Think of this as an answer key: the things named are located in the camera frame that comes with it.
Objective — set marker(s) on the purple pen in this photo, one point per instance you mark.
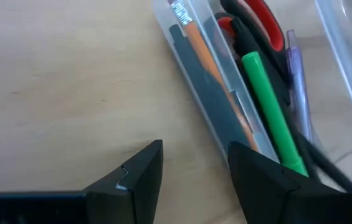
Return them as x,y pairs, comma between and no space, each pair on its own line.
300,93

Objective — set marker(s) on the clear plastic supply box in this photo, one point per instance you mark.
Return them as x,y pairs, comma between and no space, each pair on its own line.
337,62

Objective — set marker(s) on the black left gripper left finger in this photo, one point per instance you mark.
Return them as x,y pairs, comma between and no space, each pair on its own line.
138,193

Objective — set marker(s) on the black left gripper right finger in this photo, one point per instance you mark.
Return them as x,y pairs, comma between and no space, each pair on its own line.
266,193

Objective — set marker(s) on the orange pencil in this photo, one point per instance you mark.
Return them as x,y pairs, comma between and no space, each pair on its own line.
203,53

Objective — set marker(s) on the green marker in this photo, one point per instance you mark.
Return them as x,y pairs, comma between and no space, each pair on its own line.
269,109

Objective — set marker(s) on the black and red scissors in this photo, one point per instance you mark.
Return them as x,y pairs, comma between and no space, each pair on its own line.
266,18

